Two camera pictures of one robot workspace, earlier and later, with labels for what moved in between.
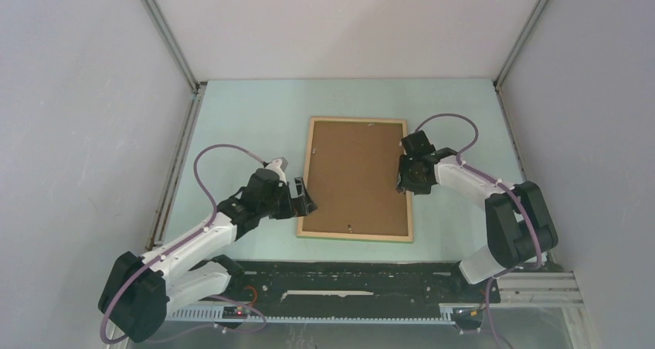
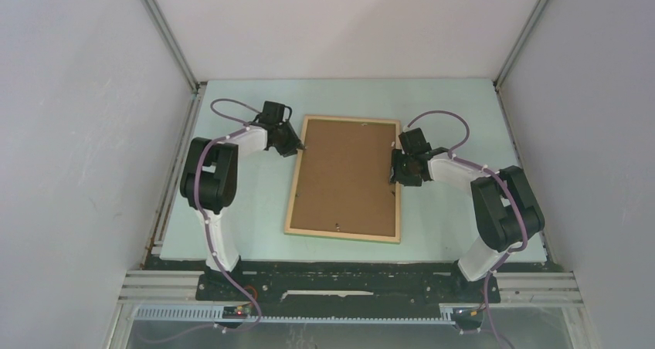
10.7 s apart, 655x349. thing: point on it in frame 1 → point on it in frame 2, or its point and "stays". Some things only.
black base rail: x=355 y=286 stays
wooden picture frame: x=351 y=171 stays
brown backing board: x=352 y=179 stays
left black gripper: x=301 y=205 → x=293 y=144
